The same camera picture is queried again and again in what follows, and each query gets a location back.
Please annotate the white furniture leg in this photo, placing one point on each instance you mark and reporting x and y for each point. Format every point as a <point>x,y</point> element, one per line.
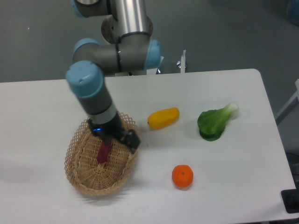
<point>291,103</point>

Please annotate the black device at table edge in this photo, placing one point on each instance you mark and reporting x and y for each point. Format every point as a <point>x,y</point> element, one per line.
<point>291,200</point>

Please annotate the orange tangerine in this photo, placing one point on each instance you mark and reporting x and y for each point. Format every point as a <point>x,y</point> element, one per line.
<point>182,176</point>

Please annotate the green bok choy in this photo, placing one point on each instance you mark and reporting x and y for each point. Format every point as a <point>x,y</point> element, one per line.
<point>212,123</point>

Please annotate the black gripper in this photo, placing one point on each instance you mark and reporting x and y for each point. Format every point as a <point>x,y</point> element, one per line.
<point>114,129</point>

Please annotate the yellow mango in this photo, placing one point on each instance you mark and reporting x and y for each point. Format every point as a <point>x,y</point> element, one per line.
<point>163,118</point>

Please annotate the purple sweet potato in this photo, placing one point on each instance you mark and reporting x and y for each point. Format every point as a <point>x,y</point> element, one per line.
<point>103,153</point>

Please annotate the woven wicker basket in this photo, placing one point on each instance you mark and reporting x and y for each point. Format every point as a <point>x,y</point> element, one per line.
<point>86,174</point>

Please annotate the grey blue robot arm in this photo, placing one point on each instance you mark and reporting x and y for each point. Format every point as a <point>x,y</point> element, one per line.
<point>131,49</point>

